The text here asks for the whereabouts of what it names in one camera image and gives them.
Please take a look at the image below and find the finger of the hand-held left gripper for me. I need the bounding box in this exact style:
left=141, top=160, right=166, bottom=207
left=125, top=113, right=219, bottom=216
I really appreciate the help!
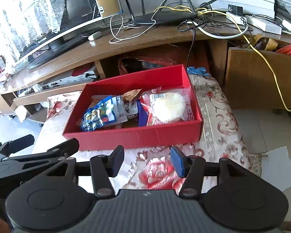
left=0, top=135, right=35, bottom=157
left=5, top=138, right=80, bottom=173

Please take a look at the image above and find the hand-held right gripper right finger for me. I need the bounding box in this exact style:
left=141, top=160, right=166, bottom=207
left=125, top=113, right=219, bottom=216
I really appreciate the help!
left=170, top=146, right=248, bottom=198

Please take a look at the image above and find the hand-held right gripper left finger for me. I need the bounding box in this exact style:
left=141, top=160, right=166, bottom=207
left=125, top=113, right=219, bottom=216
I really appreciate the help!
left=46, top=146, right=125, bottom=199

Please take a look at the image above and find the red cardboard box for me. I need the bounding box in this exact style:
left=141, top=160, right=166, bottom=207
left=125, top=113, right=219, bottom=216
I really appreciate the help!
left=62, top=64, right=204, bottom=151

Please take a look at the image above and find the dark blue snack packet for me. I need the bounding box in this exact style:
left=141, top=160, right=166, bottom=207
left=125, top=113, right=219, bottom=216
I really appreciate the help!
left=136, top=101, right=149, bottom=127

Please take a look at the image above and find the silver spicy strip packet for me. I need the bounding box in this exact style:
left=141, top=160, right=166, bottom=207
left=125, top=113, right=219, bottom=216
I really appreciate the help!
left=121, top=99, right=139, bottom=119

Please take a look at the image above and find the bun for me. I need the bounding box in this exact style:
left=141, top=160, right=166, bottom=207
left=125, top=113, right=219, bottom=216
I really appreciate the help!
left=140, top=86, right=194, bottom=127

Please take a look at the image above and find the orange snack packet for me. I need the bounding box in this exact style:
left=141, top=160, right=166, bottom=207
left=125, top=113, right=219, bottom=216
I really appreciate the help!
left=122, top=89, right=142, bottom=102

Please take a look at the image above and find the floral tablecloth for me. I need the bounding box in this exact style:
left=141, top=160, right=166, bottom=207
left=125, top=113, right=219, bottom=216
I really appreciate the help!
left=33, top=74, right=262, bottom=192

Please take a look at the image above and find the silver disc player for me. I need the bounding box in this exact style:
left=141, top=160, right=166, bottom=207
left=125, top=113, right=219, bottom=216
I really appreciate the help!
left=40, top=71, right=99, bottom=90

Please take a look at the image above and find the red flat object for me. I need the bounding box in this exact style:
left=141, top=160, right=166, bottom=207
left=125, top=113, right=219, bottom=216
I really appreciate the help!
left=71, top=64, right=95, bottom=77

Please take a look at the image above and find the blue plastic bag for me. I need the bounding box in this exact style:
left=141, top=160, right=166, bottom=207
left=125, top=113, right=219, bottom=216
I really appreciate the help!
left=187, top=66, right=211, bottom=76

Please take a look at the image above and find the white paper sheet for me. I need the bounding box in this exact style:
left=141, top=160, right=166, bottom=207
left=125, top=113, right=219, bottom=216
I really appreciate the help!
left=261, top=146, right=291, bottom=192

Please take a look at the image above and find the brown cardboard box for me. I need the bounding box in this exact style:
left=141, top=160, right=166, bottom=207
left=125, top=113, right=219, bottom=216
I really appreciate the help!
left=225, top=47, right=291, bottom=110

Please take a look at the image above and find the wooden television cabinet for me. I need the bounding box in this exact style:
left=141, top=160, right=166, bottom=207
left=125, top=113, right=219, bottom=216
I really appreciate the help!
left=0, top=15, right=291, bottom=122

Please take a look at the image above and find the black router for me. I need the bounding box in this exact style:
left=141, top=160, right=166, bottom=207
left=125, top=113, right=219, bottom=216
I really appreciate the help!
left=121, top=0, right=219, bottom=26

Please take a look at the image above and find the curved television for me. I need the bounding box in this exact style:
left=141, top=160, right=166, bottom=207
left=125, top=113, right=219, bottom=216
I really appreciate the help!
left=12, top=0, right=123, bottom=70

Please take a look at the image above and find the red plastic bag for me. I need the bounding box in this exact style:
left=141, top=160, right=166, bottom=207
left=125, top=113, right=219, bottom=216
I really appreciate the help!
left=276, top=42, right=291, bottom=57

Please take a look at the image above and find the black plug adapter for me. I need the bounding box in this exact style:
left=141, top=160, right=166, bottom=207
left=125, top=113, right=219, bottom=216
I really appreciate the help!
left=228, top=4, right=243, bottom=15

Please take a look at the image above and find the white thin cable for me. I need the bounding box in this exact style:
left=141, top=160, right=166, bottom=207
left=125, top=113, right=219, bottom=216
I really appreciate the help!
left=109, top=15, right=146, bottom=44

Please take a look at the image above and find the black cable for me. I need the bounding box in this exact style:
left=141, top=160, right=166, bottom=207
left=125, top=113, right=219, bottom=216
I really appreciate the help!
left=177, top=17, right=254, bottom=68

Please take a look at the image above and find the thick white cable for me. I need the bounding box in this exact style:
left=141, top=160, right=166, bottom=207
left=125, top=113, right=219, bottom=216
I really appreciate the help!
left=187, top=21, right=249, bottom=39

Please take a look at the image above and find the yellow cable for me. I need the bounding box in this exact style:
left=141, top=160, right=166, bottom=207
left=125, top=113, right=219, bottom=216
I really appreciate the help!
left=154, top=5, right=291, bottom=112

